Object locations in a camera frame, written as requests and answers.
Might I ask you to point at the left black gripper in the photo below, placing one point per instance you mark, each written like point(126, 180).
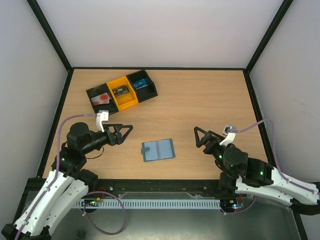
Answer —
point(118, 139)

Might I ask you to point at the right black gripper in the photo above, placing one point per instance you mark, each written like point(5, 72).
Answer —
point(209, 144)

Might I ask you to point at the teal leather card holder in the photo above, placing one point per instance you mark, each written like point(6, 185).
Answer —
point(158, 150)

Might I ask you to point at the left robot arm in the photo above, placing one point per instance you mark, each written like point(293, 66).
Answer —
point(66, 183)

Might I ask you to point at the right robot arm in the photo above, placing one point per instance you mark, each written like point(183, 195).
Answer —
point(244, 175)

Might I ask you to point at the white red-dot card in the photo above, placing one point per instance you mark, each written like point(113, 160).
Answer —
point(101, 99)

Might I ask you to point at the brown VIP card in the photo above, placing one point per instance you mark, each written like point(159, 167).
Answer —
point(120, 90)

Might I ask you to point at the blue card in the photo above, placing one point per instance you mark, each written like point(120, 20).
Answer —
point(141, 83)

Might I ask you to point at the yellow bin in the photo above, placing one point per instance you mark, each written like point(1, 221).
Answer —
point(125, 101)

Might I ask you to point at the left black bin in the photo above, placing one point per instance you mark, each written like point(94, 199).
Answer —
point(97, 90)

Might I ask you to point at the black bin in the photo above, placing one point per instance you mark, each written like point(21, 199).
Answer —
point(97, 90)
point(145, 93)

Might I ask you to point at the right black bin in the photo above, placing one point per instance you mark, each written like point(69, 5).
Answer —
point(145, 93)

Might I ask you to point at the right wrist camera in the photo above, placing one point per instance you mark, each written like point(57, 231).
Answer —
point(230, 133)

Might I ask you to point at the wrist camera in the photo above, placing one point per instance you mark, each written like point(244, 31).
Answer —
point(230, 133)
point(101, 117)

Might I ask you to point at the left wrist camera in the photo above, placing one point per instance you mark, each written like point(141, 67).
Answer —
point(101, 117)

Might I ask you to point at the slotted cable duct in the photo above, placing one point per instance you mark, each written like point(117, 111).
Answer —
point(145, 204)

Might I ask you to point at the black metal frame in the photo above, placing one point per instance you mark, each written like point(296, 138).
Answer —
point(38, 13)

